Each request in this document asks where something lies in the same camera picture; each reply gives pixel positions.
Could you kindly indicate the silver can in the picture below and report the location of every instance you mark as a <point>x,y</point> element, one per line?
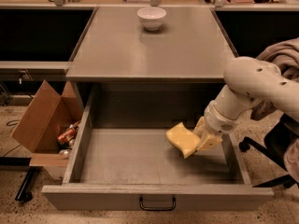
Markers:
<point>65,153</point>

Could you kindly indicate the white ceramic bowl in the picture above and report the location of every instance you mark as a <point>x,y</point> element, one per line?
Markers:
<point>152,18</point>

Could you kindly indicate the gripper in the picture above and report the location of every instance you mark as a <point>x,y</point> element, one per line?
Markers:
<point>219,121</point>

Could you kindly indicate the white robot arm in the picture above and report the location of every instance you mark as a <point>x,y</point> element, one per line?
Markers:
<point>247,82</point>

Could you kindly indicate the red crushed can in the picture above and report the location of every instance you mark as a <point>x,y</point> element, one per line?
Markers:
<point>69,134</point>

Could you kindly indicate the grey cabinet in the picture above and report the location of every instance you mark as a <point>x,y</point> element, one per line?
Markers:
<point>179,64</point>

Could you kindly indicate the black drawer handle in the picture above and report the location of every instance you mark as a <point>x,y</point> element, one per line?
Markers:
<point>157,205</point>

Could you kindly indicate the grey open top drawer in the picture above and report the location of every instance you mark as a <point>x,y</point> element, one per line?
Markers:
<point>121,153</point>

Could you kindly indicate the brown cardboard box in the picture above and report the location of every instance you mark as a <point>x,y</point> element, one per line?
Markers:
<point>47,116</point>

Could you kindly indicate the black office chair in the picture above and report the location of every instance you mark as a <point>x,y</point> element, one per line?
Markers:
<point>276,141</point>

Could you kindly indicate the yellow sponge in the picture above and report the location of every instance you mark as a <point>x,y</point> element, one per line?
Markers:
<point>183,139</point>

